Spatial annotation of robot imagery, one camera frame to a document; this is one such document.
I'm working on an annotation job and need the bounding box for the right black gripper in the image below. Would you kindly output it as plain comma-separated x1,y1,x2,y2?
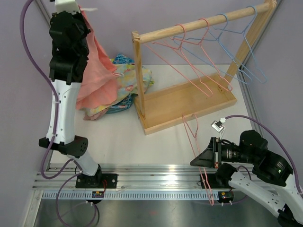
190,136,256,167

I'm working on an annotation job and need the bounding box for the pink wire hanger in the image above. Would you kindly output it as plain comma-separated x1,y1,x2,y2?
182,114,214,206
169,17,233,92
143,23,213,97

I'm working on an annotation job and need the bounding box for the blue floral skirt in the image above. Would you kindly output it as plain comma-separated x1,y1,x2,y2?
111,53,136,106

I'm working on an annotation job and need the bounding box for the coral pink skirt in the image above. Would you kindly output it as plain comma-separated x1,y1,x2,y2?
76,10,118,110

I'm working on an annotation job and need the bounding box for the pastel floral skirt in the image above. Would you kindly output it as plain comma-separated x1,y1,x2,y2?
84,64,155,121

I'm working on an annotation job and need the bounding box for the light blue wire hanger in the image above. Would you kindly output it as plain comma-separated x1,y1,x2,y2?
214,6,270,84
172,13,249,85

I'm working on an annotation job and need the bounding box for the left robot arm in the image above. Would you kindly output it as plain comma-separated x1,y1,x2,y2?
38,11,103,188

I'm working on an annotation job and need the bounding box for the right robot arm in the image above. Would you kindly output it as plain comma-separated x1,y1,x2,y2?
190,130,303,227

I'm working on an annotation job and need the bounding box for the wooden clothes rack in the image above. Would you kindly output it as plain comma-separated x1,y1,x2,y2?
132,0,277,135

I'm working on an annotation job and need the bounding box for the teal plastic basin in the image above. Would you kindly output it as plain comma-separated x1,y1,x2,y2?
106,94,137,114

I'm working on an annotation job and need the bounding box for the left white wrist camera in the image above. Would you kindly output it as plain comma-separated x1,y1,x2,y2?
54,0,80,14

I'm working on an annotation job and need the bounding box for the aluminium mounting rail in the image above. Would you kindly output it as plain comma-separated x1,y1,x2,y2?
32,163,270,191

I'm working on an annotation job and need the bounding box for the white slotted cable duct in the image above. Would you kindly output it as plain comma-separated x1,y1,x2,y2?
42,190,208,201

